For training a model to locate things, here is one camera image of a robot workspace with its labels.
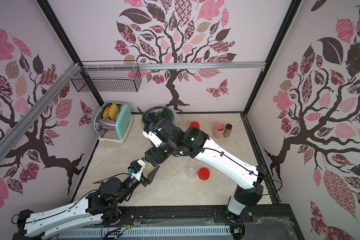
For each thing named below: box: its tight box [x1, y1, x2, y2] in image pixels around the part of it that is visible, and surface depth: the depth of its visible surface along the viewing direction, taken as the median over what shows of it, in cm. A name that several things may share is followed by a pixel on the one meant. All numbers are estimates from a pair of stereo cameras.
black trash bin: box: [142, 106, 175, 126], surface depth 93 cm
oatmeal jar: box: [186, 159, 199, 178], surface depth 89 cm
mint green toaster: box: [93, 102, 134, 144], surface depth 100 cm
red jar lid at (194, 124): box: [189, 121, 200, 129], surface depth 99 cm
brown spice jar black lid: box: [222, 123, 233, 138], surface depth 102 cm
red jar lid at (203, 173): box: [198, 167, 210, 181], surface depth 89 cm
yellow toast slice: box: [108, 104, 119, 120], surface depth 95 cm
